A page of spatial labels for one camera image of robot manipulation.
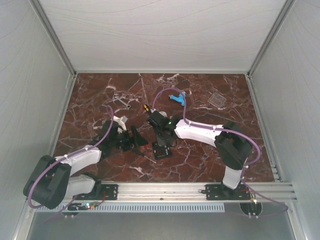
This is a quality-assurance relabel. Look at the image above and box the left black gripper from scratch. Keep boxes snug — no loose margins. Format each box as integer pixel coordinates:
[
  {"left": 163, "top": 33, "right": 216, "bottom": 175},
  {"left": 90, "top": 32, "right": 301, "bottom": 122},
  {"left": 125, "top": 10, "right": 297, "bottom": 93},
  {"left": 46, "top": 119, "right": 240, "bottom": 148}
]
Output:
[{"left": 110, "top": 125, "right": 149, "bottom": 152}]

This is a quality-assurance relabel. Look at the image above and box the black fuse box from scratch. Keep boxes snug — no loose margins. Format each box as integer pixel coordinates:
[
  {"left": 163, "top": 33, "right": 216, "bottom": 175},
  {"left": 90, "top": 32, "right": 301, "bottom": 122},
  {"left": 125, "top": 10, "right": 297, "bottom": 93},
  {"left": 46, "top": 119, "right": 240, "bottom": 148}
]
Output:
[{"left": 152, "top": 142, "right": 172, "bottom": 160}]

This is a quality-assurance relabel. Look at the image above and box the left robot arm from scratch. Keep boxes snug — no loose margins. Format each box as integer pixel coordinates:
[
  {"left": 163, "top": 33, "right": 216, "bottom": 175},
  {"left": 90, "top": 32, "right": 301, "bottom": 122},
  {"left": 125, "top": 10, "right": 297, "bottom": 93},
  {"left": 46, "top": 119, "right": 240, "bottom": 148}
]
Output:
[{"left": 23, "top": 118, "right": 149, "bottom": 210}]

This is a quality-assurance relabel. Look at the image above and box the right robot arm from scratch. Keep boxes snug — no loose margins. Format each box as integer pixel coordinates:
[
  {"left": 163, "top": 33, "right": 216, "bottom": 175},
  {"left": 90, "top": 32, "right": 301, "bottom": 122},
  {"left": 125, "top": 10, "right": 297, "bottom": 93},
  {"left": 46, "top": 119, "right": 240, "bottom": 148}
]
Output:
[{"left": 147, "top": 109, "right": 253, "bottom": 199}]

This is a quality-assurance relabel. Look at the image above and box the clear fuse box lid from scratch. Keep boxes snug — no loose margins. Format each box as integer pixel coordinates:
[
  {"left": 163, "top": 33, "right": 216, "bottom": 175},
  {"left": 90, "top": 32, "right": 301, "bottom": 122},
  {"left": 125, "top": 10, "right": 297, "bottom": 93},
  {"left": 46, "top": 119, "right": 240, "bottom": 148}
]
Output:
[{"left": 208, "top": 92, "right": 226, "bottom": 108}]

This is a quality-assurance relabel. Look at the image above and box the yellow black screwdriver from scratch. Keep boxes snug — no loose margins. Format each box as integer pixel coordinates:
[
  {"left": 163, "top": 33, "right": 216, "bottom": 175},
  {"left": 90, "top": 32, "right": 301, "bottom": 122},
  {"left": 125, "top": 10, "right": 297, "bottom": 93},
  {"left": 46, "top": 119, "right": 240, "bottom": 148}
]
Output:
[{"left": 143, "top": 104, "right": 152, "bottom": 114}]

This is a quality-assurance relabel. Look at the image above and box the silver wrench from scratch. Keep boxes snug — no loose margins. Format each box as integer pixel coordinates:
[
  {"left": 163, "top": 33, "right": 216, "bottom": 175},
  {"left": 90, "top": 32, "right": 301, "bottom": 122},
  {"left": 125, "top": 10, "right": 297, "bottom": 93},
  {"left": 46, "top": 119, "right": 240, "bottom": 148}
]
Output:
[{"left": 113, "top": 94, "right": 131, "bottom": 109}]

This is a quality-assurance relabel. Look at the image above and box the blue plastic faucet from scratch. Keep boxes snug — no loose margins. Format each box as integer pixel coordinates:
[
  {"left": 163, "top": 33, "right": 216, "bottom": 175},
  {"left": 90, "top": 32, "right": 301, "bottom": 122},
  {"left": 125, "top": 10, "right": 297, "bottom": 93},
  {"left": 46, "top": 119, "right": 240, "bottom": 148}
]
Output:
[{"left": 169, "top": 91, "right": 186, "bottom": 107}]

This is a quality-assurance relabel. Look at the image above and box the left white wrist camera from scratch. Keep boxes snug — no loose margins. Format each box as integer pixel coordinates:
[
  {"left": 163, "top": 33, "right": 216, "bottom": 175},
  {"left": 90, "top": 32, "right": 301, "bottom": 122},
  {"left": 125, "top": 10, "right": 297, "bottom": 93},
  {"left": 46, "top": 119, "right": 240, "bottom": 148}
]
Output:
[{"left": 113, "top": 115, "right": 128, "bottom": 131}]

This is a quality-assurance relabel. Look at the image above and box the aluminium front rail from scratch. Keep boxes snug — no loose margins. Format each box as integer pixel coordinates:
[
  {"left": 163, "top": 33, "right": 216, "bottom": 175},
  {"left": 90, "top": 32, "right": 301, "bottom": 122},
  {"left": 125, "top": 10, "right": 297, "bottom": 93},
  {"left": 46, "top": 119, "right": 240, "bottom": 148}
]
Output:
[{"left": 102, "top": 181, "right": 297, "bottom": 203}]

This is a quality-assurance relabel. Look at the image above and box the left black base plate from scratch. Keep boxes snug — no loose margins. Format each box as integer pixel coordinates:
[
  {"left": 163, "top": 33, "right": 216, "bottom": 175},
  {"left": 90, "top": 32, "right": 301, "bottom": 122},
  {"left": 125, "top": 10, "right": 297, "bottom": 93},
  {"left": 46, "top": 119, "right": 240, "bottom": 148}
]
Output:
[{"left": 76, "top": 184, "right": 119, "bottom": 201}]

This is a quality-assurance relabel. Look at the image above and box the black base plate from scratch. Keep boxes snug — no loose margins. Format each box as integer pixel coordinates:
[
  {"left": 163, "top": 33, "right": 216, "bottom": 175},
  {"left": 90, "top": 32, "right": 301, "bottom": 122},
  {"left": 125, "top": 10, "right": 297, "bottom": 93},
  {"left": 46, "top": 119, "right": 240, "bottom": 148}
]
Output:
[
  {"left": 201, "top": 183, "right": 251, "bottom": 201},
  {"left": 76, "top": 184, "right": 119, "bottom": 201}
]

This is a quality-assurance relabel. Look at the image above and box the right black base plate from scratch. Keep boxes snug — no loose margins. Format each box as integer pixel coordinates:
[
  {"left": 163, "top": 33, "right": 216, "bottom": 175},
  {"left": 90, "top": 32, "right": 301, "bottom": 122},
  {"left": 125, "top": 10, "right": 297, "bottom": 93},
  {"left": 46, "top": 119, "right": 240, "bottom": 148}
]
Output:
[{"left": 201, "top": 183, "right": 251, "bottom": 201}]

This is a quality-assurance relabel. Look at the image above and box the slotted grey cable duct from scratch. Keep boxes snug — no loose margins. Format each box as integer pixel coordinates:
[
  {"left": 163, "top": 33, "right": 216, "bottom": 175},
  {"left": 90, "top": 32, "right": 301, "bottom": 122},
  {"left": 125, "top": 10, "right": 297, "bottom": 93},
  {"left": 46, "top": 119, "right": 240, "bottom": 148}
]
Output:
[{"left": 34, "top": 202, "right": 225, "bottom": 214}]

